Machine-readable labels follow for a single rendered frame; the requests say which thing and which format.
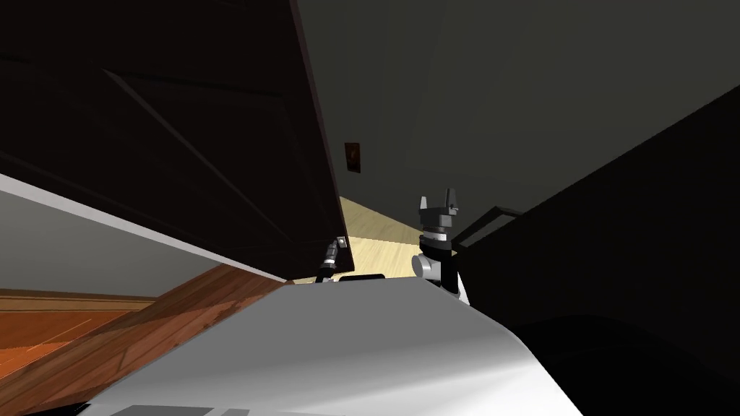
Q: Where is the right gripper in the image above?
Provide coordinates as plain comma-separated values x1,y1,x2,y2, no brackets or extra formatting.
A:
418,187,460,233

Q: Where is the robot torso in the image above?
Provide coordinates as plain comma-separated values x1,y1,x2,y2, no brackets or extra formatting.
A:
74,274,585,416

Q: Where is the dark brown door leaf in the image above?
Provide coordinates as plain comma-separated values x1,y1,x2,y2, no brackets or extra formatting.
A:
0,0,356,284

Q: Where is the black cabinet with rail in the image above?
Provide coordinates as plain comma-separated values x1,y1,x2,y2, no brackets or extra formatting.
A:
449,85,740,371

